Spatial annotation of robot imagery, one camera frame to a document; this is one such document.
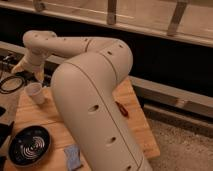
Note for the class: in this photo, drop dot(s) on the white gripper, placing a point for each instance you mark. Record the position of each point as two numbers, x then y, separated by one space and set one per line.
32 62

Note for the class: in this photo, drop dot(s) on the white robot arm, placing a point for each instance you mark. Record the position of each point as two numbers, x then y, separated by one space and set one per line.
82 88

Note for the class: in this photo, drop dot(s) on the dark patterned ceramic bowl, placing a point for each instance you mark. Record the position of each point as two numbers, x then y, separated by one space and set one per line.
29 145

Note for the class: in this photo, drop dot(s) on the wooden board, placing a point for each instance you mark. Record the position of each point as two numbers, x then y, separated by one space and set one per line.
46 115

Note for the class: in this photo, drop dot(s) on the black object at left edge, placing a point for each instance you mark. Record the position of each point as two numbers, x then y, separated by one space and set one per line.
6 126

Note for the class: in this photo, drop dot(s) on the blue sponge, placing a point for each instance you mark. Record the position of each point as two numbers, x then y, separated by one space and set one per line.
72 153

